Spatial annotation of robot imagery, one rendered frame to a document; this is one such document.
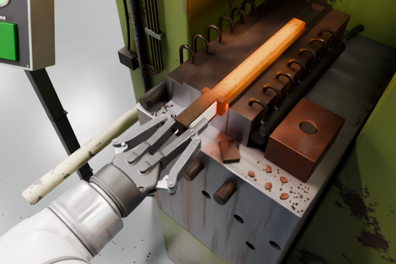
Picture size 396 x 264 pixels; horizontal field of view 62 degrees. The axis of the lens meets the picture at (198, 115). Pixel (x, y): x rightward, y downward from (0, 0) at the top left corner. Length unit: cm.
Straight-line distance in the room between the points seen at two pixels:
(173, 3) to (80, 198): 48
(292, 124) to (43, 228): 41
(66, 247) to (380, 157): 54
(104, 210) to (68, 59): 202
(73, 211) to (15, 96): 186
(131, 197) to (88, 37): 217
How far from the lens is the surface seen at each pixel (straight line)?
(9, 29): 79
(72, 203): 45
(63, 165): 100
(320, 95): 76
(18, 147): 199
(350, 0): 94
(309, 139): 58
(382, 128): 65
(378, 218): 84
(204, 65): 67
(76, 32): 265
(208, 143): 63
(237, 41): 74
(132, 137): 53
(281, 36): 74
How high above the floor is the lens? 142
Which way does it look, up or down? 49 degrees down
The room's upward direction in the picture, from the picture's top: straight up
